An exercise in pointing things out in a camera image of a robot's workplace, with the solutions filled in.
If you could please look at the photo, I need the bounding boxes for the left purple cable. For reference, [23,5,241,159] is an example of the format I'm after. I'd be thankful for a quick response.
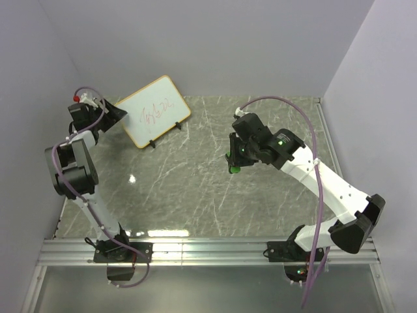
[51,86,151,288]

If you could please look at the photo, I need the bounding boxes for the green whiteboard eraser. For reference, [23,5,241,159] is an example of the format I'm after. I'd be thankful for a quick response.
[225,152,240,174]

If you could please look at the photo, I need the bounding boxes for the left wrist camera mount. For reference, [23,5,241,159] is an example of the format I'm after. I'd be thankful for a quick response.
[73,92,98,107]

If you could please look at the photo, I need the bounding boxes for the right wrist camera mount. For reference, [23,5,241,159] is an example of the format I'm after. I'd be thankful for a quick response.
[233,107,248,119]

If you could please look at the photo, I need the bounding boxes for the aluminium front rail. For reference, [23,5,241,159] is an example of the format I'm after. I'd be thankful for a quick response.
[37,237,381,267]

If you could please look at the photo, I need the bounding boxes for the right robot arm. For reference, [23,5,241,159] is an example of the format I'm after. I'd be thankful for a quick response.
[225,113,386,261]

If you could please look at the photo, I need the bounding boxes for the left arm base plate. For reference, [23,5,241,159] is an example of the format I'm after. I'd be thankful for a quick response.
[93,241,153,263]

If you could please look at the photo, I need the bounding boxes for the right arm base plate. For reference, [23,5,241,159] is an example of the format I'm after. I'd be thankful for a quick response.
[263,241,311,262]

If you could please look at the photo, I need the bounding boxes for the aluminium rail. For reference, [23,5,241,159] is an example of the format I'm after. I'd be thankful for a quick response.
[37,237,381,267]
[315,97,374,242]

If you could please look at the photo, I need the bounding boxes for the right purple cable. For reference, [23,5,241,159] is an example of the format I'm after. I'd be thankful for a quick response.
[234,95,329,309]

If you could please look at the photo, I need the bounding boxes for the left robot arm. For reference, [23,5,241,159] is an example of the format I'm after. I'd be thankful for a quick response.
[44,93,132,262]

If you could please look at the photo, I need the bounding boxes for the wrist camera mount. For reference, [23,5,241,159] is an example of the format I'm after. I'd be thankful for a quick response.
[233,107,248,119]
[73,92,98,107]

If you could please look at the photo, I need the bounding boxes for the yellow framed whiteboard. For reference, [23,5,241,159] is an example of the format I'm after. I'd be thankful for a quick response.
[116,76,191,149]

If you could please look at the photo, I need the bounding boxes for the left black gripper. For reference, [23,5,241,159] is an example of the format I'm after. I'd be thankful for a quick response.
[88,98,126,132]

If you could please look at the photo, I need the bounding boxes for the aluminium right side rail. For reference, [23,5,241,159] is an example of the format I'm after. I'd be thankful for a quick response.
[315,97,374,242]

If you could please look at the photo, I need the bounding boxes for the wire whiteboard stand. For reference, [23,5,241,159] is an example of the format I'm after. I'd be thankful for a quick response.
[149,121,182,149]

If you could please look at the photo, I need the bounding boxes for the purple cable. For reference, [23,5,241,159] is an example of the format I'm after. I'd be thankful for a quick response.
[234,95,329,309]
[51,86,151,288]

